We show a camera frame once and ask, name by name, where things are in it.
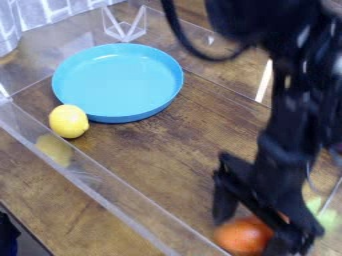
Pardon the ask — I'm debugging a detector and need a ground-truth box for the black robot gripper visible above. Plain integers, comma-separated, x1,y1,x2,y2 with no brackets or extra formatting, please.
211,134,324,256

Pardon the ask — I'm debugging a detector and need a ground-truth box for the orange toy carrot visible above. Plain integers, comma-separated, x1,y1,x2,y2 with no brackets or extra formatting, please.
212,196,342,256

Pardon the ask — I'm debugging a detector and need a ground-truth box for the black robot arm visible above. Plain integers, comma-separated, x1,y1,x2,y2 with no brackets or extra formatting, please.
205,0,342,256

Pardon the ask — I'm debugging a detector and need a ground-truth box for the blue plastic plate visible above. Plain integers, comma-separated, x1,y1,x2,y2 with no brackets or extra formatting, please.
52,43,184,123

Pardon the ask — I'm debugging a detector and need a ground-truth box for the yellow toy lemon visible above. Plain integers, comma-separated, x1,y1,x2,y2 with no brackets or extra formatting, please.
48,104,89,139

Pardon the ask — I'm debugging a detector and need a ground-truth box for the clear acrylic barrier wall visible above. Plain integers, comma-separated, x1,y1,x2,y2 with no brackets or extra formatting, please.
0,98,229,256

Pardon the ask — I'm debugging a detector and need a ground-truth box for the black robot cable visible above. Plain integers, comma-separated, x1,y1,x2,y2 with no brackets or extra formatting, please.
158,0,255,63

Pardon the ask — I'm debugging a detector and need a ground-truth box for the clear acrylic triangular bracket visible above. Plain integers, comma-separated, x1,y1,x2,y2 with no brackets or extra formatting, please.
101,6,146,43

